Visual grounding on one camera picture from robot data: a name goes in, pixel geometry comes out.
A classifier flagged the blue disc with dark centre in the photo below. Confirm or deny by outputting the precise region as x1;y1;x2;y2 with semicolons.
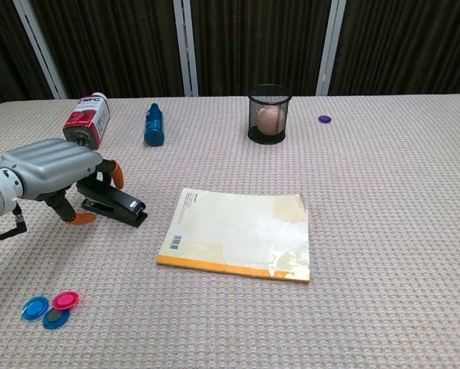
41;307;71;331

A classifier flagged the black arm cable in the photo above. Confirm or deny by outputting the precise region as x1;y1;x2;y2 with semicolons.
0;203;28;248

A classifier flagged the red white NFC juice carton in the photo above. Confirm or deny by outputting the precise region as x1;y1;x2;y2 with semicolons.
62;91;112;151

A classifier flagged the worn yellow paperback book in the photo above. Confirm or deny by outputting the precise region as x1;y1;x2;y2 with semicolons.
155;188;312;286

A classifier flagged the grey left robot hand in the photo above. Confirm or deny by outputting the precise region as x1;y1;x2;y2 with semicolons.
0;138;126;227

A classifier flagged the beige ball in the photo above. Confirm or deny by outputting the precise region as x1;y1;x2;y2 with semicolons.
256;106;282;135

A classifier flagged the black mesh pen holder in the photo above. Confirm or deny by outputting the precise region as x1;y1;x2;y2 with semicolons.
247;83;293;146

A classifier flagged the light blue translucent plastic disc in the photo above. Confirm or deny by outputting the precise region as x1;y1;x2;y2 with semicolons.
21;294;50;322

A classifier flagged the black stapler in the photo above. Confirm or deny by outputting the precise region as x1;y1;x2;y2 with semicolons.
75;171;149;229

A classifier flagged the grey metal wall rail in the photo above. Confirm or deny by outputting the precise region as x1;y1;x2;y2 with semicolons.
173;0;200;98
315;0;348;96
12;0;69;100

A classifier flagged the blue metallic bottle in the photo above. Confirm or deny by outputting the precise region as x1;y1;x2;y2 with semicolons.
144;102;166;147

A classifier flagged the pink translucent plastic disc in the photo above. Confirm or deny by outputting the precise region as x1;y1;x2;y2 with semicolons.
51;291;81;311

